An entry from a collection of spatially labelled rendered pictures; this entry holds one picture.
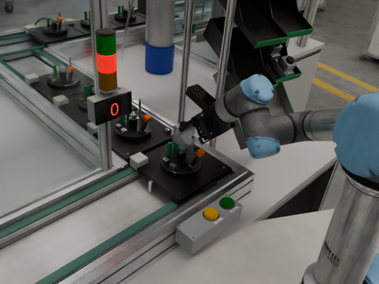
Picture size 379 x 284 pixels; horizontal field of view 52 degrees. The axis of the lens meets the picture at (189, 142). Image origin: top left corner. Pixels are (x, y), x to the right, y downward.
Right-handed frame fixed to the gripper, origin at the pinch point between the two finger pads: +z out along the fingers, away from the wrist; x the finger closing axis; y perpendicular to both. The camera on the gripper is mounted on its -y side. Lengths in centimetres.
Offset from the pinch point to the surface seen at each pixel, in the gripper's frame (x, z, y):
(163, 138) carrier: 5.3, 19.9, -1.6
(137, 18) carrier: 85, 97, -87
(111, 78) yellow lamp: -19.1, -8.1, -19.3
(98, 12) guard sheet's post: -19.3, -17.3, -33.2
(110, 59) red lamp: -19.4, -12.0, -23.0
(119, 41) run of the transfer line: 60, 93, -73
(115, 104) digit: -18.5, -2.2, -13.9
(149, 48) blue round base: 53, 61, -51
